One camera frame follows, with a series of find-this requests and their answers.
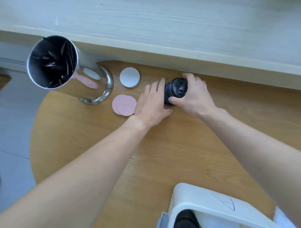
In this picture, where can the person's right hand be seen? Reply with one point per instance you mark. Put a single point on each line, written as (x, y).
(195, 101)

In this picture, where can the person's left hand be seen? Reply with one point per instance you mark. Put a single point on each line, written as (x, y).
(150, 110)

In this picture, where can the person's right thumb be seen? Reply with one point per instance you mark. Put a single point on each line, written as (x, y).
(176, 100)

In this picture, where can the person's left thumb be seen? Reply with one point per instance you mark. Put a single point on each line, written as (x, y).
(167, 113)

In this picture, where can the person's left little finger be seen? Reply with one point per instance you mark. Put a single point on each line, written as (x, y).
(140, 101)

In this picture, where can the person's left middle finger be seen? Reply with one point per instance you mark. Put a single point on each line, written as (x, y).
(154, 91)

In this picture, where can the black lidded cup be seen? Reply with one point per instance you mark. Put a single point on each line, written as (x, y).
(175, 89)

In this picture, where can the person's right forearm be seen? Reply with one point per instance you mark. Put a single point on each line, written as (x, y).
(258, 152)

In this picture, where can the person's left forearm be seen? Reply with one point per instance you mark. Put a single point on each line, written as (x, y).
(77, 178)

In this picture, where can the pink round coaster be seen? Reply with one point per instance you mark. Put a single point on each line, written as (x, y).
(114, 105)
(127, 105)

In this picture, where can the white round coaster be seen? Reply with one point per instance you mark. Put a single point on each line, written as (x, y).
(129, 77)

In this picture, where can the silver metal bin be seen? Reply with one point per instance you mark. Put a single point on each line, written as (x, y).
(93, 79)

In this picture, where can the white wooden counter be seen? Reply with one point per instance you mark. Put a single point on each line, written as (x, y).
(164, 30)

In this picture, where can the black bin liner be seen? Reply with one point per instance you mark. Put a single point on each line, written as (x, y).
(53, 62)

